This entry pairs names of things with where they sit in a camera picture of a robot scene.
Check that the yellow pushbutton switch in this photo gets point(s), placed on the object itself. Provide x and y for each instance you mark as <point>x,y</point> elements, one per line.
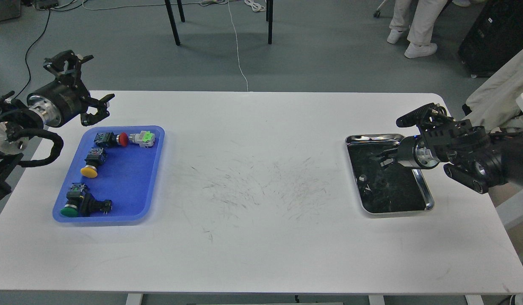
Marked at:
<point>95,158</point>

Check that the steel tray with black mat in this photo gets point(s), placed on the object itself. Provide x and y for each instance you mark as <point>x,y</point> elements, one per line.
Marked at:
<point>395,191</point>

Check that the red pushbutton switch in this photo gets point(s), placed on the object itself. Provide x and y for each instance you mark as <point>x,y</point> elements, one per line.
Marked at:
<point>111,139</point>

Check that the green and white switch block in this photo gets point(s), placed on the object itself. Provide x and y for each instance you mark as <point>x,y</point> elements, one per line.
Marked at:
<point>144,138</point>

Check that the green pushbutton switch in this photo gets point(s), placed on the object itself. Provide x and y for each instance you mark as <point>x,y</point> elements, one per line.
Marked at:
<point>76,201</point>

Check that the blue plastic tray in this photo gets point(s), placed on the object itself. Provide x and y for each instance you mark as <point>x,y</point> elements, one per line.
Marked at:
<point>127,178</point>

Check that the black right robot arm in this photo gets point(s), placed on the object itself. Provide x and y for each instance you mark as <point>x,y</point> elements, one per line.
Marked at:
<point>470,155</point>

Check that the beige cloth cover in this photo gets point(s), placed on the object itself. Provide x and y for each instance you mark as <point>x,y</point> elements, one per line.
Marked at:
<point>493,105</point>

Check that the person in beige trousers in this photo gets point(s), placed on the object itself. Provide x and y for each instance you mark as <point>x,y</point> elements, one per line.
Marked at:
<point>419,29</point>

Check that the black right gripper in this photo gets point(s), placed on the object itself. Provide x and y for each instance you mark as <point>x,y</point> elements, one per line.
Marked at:
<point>411,152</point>

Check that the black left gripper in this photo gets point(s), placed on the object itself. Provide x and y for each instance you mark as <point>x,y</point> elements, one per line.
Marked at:
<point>57,104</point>

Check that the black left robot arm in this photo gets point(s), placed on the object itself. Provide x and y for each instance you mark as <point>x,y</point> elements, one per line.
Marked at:
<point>18,125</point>

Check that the black equipment case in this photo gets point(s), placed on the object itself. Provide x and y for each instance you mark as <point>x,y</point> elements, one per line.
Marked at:
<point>495,37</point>

